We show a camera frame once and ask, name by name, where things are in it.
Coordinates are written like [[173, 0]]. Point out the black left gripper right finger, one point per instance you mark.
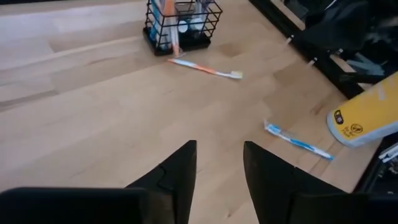
[[311, 205]]

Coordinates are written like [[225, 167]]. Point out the yellow white wipes canister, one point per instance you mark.
[[367, 115]]

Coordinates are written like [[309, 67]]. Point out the orange toothbrush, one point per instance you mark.
[[172, 31], [205, 68]]

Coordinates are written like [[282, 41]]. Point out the teal toothpaste tube white cap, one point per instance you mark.
[[197, 24], [183, 27]]

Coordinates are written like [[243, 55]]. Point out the white printed sheet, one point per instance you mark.
[[367, 63]]

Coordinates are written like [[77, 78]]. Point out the blue toothbrush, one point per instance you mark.
[[155, 25], [295, 141]]

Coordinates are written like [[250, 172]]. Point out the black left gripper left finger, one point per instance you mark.
[[93, 208]]

